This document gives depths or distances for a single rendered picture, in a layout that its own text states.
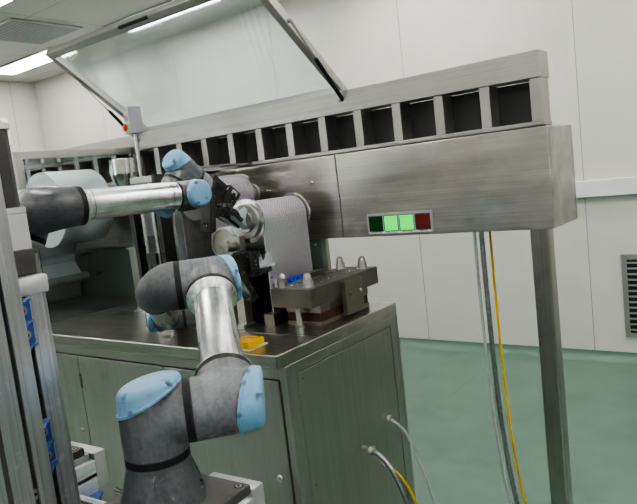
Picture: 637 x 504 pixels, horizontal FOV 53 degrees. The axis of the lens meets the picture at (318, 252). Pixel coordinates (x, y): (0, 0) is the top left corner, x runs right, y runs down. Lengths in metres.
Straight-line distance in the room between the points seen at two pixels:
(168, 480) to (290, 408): 0.71
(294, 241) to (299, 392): 0.59
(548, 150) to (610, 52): 2.41
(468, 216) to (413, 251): 2.80
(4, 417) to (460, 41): 3.97
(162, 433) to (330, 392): 0.91
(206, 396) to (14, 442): 0.32
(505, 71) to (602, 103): 2.34
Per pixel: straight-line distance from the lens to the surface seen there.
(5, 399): 1.20
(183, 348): 2.04
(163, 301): 1.52
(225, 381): 1.17
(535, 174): 1.99
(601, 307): 4.46
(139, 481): 1.21
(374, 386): 2.20
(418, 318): 4.95
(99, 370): 2.48
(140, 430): 1.17
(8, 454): 1.22
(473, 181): 2.05
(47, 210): 1.61
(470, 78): 2.06
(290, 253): 2.21
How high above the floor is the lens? 1.37
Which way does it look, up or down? 7 degrees down
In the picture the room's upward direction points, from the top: 7 degrees counter-clockwise
